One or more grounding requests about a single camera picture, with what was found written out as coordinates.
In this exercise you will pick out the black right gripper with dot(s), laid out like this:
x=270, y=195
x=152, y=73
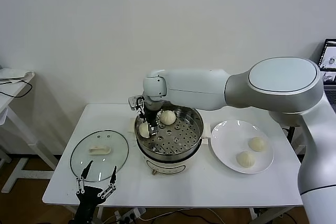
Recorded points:
x=152, y=112

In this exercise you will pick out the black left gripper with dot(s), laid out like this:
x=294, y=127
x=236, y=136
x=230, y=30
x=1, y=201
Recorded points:
x=88, y=203

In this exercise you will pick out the white steamed baozi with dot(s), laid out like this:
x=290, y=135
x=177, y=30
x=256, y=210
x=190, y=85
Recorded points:
x=246, y=159
x=143, y=131
x=168, y=118
x=258, y=144

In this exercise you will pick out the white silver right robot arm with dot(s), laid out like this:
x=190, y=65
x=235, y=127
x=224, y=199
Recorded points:
x=197, y=90

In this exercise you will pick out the stainless steel steamer basket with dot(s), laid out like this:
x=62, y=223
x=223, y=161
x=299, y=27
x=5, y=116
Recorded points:
x=183, y=140

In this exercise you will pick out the steel steamer pot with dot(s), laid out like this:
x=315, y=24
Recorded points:
x=168, y=166

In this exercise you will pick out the white power strip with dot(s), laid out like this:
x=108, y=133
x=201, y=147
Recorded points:
x=131, y=213

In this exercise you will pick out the white side table with cloth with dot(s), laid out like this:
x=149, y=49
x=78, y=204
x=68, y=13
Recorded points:
x=26, y=174

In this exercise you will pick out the white round plate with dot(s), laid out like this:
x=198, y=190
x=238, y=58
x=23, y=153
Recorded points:
x=231, y=140

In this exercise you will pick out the open grey laptop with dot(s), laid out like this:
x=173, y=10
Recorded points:
x=329, y=61

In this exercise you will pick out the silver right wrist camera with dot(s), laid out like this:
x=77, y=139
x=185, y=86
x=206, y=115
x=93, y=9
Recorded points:
x=135, y=102

